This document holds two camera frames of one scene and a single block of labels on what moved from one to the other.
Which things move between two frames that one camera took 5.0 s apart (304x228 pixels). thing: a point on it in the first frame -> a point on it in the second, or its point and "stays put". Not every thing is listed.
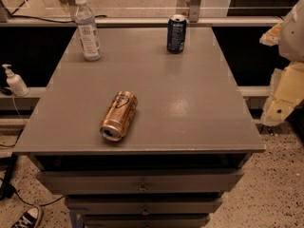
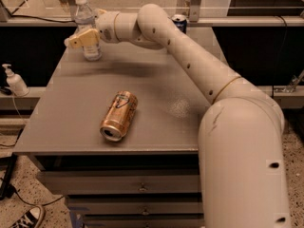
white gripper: x=293 y=37 -> x=105 y=28
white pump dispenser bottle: x=15 y=82 stays put
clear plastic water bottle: x=89 y=42 stays put
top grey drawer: x=143 y=181 stays put
